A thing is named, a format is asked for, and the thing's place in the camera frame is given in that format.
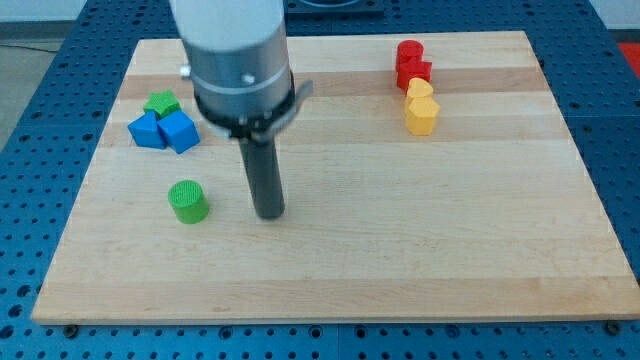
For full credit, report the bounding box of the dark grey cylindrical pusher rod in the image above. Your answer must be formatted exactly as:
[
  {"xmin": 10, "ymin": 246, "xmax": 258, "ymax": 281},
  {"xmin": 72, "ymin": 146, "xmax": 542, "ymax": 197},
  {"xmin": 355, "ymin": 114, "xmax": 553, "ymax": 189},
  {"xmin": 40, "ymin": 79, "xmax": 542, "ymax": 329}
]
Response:
[{"xmin": 239, "ymin": 139, "xmax": 285, "ymax": 220}]

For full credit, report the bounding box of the green star block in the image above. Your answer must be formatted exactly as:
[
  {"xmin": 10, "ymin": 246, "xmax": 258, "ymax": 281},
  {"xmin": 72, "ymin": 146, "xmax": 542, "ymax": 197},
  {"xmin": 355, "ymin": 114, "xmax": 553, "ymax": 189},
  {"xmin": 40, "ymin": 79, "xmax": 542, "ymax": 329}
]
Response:
[{"xmin": 143, "ymin": 90, "xmax": 181, "ymax": 119}]

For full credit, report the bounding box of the yellow heart block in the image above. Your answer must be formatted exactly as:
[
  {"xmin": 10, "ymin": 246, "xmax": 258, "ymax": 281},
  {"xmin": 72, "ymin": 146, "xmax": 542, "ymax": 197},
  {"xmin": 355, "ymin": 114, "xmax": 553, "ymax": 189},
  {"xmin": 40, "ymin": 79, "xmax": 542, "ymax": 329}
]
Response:
[{"xmin": 405, "ymin": 77, "xmax": 434, "ymax": 106}]

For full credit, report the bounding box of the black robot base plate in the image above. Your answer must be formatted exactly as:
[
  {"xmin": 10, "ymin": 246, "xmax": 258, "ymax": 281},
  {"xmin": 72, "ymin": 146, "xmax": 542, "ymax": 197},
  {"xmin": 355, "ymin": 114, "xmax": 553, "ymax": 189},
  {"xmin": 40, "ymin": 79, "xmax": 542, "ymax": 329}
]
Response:
[{"xmin": 283, "ymin": 0, "xmax": 385, "ymax": 17}]

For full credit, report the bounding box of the blue cube block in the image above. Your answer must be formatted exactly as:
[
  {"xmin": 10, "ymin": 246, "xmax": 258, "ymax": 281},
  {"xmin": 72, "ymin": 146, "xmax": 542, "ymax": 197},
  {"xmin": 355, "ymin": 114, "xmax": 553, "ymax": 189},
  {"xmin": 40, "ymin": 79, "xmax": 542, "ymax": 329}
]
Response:
[{"xmin": 157, "ymin": 110, "xmax": 200, "ymax": 154}]

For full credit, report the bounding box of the yellow pentagon block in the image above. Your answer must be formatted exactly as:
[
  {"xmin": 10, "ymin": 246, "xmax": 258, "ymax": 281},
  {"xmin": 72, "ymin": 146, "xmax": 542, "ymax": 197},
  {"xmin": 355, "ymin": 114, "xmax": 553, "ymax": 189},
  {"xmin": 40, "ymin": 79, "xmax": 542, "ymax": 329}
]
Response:
[{"xmin": 405, "ymin": 97, "xmax": 440, "ymax": 136}]

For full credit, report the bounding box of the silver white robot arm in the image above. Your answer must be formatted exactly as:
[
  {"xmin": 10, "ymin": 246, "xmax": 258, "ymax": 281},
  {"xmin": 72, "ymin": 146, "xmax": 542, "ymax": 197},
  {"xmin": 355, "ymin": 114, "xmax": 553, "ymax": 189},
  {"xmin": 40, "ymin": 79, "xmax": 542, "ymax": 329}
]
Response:
[{"xmin": 170, "ymin": 0, "xmax": 313, "ymax": 220}]

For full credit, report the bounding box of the blue triangle block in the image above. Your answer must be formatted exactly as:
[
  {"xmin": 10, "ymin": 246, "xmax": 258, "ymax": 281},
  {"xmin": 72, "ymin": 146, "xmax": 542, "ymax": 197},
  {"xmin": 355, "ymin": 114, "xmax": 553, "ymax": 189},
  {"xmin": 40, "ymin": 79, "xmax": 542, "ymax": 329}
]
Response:
[{"xmin": 127, "ymin": 111, "xmax": 167, "ymax": 149}]

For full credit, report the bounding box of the red star block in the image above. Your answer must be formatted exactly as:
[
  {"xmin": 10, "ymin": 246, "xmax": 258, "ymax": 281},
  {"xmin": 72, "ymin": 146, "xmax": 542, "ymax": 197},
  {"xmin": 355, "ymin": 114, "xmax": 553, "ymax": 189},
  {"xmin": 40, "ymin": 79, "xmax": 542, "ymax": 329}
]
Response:
[{"xmin": 396, "ymin": 60, "xmax": 432, "ymax": 92}]

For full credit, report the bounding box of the green cylinder block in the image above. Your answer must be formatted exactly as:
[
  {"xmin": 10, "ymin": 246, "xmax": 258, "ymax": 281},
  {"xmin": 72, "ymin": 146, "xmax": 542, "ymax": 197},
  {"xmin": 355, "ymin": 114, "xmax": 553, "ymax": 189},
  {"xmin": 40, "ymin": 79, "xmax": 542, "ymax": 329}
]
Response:
[{"xmin": 168, "ymin": 180, "xmax": 210, "ymax": 224}]

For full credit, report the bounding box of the light wooden board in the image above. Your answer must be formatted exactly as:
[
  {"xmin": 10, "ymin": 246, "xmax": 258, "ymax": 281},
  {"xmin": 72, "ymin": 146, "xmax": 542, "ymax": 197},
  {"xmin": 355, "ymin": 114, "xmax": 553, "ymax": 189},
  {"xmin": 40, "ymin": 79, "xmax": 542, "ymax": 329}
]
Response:
[{"xmin": 32, "ymin": 31, "xmax": 639, "ymax": 325}]

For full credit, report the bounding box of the red cylinder block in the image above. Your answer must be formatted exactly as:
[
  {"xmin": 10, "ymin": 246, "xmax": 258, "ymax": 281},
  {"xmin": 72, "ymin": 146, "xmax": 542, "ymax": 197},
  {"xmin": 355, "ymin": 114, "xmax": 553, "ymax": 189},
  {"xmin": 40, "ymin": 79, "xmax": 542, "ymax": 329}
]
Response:
[{"xmin": 395, "ymin": 39, "xmax": 424, "ymax": 70}]

